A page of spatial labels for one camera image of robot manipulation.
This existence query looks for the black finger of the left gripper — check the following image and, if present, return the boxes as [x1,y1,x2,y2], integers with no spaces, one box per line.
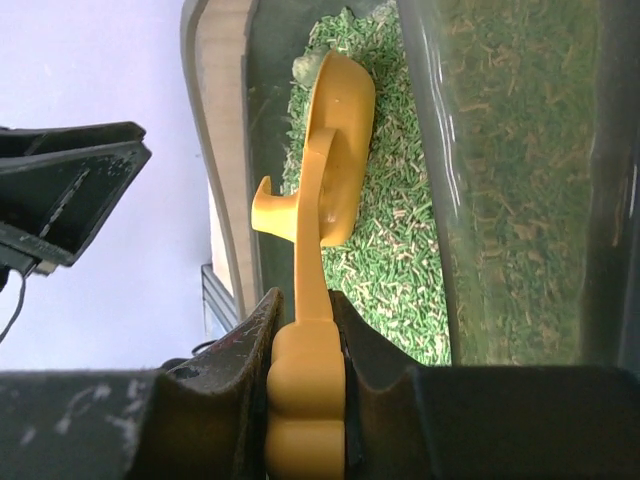
[1,122,151,276]

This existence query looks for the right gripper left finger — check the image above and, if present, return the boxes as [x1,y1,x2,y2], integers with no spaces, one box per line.
[1,289,284,479]

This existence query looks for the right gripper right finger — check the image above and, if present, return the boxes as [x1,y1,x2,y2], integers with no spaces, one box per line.
[330,291,639,479]

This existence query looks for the yellow litter scoop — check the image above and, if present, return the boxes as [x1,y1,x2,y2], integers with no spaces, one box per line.
[251,51,376,479]

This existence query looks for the dark grey litter box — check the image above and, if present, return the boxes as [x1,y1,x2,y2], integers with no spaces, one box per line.
[181,1,639,372]

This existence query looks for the green litter clumps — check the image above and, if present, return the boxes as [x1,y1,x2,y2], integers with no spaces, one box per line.
[292,52,324,88]

